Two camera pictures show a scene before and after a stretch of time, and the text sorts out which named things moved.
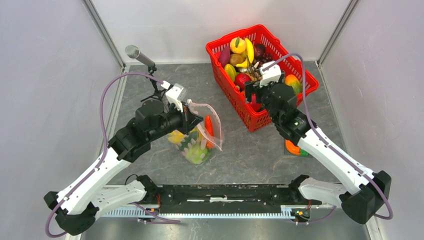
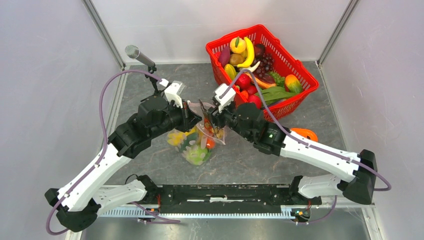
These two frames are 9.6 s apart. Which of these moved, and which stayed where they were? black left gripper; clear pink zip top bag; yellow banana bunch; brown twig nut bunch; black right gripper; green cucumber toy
Moved: black right gripper; brown twig nut bunch
Stayed: black left gripper; clear pink zip top bag; yellow banana bunch; green cucumber toy
